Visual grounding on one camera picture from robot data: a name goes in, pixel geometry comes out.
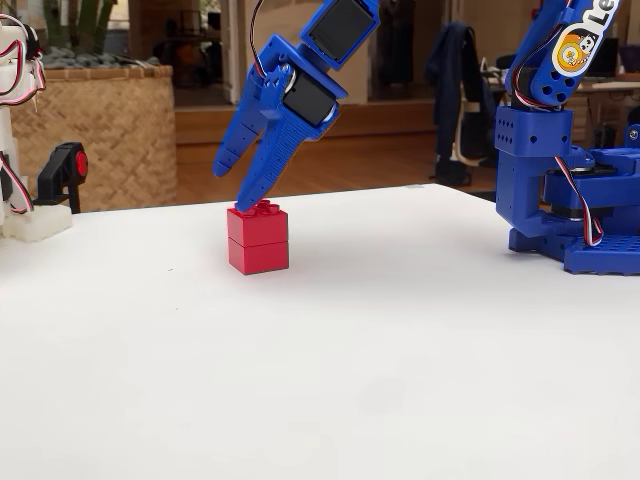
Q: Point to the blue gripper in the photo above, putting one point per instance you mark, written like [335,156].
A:
[306,101]

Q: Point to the small red cube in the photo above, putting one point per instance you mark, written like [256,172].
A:
[257,245]

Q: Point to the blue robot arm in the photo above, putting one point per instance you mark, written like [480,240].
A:
[525,150]

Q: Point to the woven wicker planter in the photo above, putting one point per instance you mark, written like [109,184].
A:
[115,135]

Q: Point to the dark blue hanging jacket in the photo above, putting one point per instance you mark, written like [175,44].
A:
[455,90]

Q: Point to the black clamp red knob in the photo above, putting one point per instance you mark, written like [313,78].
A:
[57,170]

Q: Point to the green potted plant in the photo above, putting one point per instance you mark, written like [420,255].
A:
[85,25]

